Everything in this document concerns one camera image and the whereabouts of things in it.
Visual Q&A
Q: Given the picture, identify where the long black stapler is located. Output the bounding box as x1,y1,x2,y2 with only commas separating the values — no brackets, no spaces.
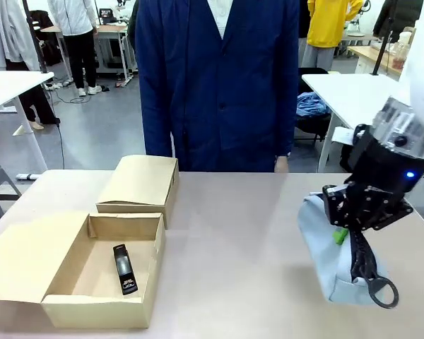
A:
112,244,139,296

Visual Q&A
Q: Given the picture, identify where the person in yellow hoodie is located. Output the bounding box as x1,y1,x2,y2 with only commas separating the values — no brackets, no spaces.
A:
300,0,365,71

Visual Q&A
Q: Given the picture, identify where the white table with round leg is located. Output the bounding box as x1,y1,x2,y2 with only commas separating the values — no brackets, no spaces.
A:
0,71,55,170

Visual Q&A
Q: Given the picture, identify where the person in grey coat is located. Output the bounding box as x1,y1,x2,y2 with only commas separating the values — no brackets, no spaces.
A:
0,0,61,130

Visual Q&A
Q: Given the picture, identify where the person's left hand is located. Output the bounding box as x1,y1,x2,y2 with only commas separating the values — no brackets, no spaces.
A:
274,155,290,173

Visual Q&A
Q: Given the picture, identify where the person in blue coat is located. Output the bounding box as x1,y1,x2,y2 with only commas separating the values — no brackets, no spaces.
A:
134,0,300,173

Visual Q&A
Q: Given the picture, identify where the clear plastic jar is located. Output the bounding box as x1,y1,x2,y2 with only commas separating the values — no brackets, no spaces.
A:
391,31,413,70

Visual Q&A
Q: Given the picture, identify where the black bag under table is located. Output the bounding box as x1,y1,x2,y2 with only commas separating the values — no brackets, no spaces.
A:
340,143,356,174

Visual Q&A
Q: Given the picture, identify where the black chair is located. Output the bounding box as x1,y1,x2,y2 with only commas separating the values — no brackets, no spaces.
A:
293,66,335,143

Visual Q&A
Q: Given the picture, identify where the small cardboard box with lid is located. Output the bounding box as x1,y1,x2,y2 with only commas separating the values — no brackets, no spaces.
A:
95,154,180,230

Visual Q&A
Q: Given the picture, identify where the white table with angled legs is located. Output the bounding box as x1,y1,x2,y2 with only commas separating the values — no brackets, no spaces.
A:
301,73,402,174

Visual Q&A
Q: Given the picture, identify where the blue cloth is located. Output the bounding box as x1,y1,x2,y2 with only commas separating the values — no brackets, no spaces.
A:
295,91,332,117

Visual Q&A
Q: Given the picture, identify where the black stand pole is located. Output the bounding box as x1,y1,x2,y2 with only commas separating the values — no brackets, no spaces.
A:
372,30,394,77

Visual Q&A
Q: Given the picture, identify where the background workbench desk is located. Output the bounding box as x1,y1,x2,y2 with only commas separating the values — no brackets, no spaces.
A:
40,23,136,85

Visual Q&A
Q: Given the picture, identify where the person in dark jacket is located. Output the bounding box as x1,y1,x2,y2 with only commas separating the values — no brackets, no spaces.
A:
372,0,424,44

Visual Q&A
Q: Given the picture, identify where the person in white jacket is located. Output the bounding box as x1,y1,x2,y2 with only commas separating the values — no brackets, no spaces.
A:
47,0,103,97

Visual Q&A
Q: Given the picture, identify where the wooden top table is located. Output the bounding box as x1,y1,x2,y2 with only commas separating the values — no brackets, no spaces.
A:
346,44,404,77

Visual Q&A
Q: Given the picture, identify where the cardboard box with lid flap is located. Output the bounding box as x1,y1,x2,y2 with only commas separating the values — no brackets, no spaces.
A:
0,210,167,330

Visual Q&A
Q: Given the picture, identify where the silver wrist flange ring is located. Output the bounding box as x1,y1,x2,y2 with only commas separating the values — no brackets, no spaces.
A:
372,97,424,162

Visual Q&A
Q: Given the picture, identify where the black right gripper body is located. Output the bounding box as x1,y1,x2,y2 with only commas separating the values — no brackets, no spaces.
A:
348,124,424,194

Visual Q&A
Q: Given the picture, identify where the light blue pencil case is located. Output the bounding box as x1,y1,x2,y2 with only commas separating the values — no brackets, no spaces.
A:
296,192,400,309

